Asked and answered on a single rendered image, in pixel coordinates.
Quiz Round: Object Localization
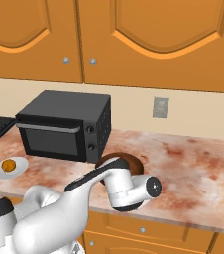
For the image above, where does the brown bowl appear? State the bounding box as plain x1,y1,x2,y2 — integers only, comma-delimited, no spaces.
94,152,145,187

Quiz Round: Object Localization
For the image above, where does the black microwave oven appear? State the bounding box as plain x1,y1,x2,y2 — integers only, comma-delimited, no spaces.
14,89,112,164

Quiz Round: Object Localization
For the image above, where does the black microwave door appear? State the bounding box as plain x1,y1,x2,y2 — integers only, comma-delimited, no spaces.
15,115,87,163

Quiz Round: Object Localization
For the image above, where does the small white plate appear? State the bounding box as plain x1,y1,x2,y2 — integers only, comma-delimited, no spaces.
0,156,30,181

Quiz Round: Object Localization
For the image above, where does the orange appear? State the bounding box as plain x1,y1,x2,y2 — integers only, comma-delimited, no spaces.
1,158,18,174

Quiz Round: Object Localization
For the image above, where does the orange drawer front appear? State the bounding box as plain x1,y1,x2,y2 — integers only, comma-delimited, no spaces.
83,210,191,246

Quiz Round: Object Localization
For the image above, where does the grey wall socket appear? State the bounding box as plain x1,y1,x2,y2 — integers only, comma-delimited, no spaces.
152,96,170,119

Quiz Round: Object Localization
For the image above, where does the grey microwave door handle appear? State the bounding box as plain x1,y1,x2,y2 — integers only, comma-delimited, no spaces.
15,122,82,134

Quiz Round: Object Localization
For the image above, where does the wide orange wall cupboard door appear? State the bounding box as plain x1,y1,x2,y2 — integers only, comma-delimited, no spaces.
76,0,224,94

